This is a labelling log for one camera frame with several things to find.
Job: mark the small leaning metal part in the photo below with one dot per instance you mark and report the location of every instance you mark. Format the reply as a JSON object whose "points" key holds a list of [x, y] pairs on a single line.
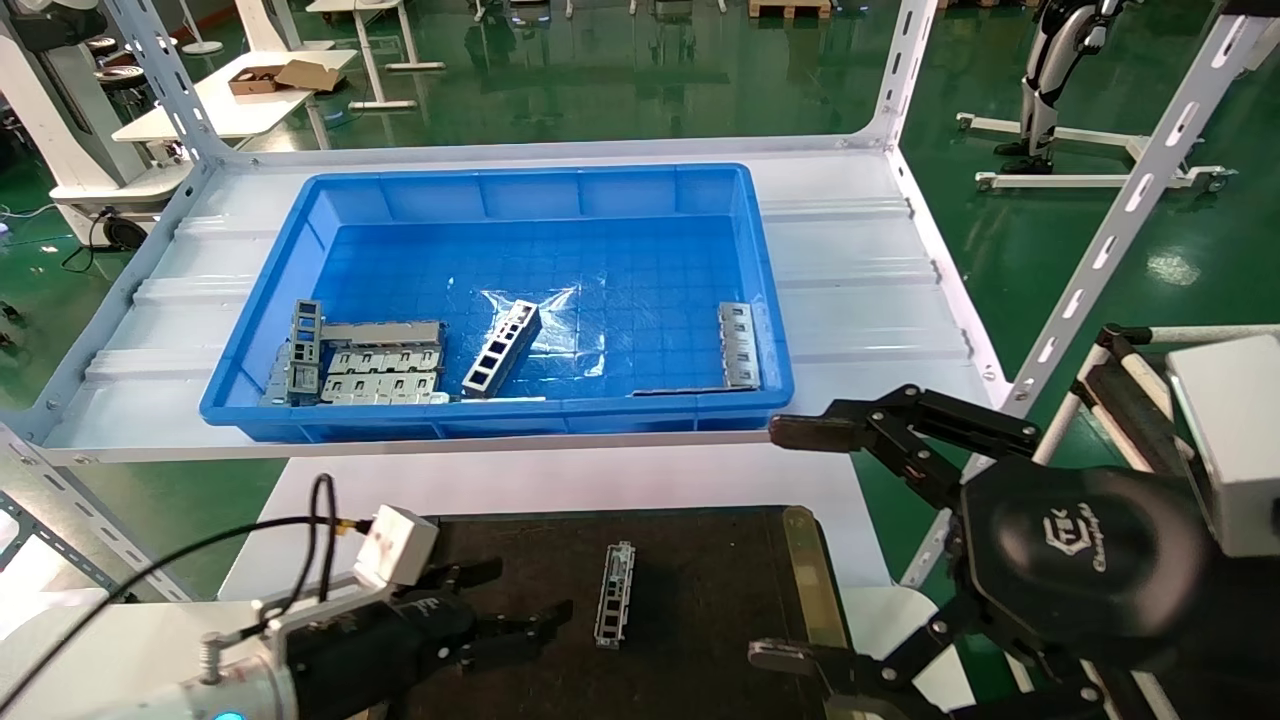
{"points": [[275, 380]]}

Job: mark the thin metal strip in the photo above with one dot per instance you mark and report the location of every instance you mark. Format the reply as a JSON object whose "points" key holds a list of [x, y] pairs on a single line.
{"points": [[500, 399], [690, 390]]}

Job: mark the flat cardboard lid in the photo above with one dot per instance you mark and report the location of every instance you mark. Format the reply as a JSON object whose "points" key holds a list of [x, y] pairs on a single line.
{"points": [[310, 73]]}

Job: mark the blue plastic bin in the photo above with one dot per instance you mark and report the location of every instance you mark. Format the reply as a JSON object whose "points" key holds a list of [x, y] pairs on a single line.
{"points": [[600, 250]]}

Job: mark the white background table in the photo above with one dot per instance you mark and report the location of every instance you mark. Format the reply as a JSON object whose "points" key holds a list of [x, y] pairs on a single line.
{"points": [[240, 105]]}

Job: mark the upright grey metal part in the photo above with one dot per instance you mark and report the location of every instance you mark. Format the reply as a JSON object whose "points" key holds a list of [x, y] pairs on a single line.
{"points": [[305, 340]]}

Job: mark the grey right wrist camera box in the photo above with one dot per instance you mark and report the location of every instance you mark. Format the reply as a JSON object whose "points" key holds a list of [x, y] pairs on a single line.
{"points": [[1235, 440]]}

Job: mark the metal channel part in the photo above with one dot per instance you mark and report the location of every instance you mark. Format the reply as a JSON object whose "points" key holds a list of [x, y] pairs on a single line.
{"points": [[612, 600]]}

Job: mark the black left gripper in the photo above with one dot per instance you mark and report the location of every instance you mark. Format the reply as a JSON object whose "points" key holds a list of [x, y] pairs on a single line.
{"points": [[370, 650]]}

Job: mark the open cardboard box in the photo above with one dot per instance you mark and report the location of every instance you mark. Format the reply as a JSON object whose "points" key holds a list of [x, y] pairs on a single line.
{"points": [[250, 85]]}

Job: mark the black round stool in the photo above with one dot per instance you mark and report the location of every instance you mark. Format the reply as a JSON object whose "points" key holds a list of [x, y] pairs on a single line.
{"points": [[125, 75]]}

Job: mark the white machine column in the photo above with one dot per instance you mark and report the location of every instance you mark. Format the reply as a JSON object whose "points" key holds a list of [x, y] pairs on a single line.
{"points": [[50, 120]]}

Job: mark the long grey metal part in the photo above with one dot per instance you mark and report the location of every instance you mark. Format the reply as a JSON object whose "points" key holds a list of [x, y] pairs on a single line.
{"points": [[385, 330]]}

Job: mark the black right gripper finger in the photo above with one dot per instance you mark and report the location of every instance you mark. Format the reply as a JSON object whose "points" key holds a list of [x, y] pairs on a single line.
{"points": [[810, 430]]}

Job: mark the humanoid robot legs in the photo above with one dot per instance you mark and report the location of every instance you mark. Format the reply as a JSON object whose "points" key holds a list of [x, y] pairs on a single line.
{"points": [[1045, 60]]}

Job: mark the white tube cart frame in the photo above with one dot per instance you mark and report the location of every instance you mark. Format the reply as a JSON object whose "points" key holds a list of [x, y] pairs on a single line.
{"points": [[1120, 410]]}

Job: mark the white table leg stand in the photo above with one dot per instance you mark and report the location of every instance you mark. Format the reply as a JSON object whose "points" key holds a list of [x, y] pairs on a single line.
{"points": [[372, 60]]}

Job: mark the black container tray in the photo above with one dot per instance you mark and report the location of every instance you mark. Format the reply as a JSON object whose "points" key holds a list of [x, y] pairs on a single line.
{"points": [[700, 600]]}

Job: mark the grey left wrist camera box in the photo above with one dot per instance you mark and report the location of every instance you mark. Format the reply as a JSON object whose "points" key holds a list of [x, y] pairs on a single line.
{"points": [[395, 545]]}

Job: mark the clear plastic film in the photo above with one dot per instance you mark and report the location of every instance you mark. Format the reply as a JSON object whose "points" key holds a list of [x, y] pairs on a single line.
{"points": [[560, 330]]}

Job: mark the metal part with square holes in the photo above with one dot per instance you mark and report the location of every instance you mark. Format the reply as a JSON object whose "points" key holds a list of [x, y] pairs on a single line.
{"points": [[505, 345]]}

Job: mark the white slotted-angle shelf rack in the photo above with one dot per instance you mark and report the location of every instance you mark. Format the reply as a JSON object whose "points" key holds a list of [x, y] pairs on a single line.
{"points": [[1122, 220]]}

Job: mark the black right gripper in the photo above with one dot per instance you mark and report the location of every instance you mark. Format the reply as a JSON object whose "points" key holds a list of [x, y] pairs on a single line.
{"points": [[1080, 560]]}

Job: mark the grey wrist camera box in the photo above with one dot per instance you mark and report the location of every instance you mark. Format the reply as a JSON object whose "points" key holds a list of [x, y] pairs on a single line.
{"points": [[395, 545], [1235, 440]]}

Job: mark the white wheeled stand base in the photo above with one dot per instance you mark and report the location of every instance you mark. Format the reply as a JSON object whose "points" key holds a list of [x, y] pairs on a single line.
{"points": [[1090, 181]]}

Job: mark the wooden pallet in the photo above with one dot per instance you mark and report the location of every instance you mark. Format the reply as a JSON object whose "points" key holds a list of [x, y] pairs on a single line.
{"points": [[790, 8]]}

